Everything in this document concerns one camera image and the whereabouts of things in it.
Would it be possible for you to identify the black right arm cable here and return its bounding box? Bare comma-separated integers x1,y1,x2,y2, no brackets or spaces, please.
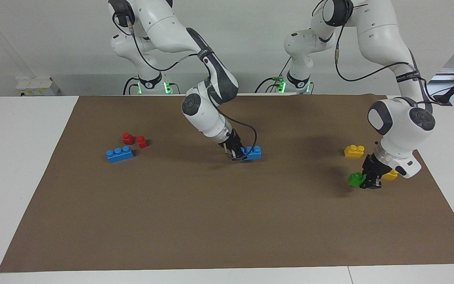
112,11,258,161

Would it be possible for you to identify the green two-stud toy brick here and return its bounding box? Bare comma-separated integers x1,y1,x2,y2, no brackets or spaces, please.
348,172,367,187

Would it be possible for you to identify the black base cable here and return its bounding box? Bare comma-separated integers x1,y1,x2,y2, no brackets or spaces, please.
123,76,181,95
255,58,291,94

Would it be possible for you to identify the blue three-stud toy brick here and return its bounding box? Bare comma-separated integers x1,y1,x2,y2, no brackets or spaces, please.
106,146,135,164
242,146,262,161

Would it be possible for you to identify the black left base cable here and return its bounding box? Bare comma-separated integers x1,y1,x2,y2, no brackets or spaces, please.
255,58,291,94

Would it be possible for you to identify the brown paper table mat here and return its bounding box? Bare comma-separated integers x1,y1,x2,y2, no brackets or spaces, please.
0,94,454,273

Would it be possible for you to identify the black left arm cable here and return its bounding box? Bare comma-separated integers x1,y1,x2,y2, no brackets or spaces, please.
334,2,449,105

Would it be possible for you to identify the black right base cable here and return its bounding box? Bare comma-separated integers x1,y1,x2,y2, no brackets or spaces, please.
123,76,181,95

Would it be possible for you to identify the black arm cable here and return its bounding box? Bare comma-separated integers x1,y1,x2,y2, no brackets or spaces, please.
334,2,449,105
112,11,258,161

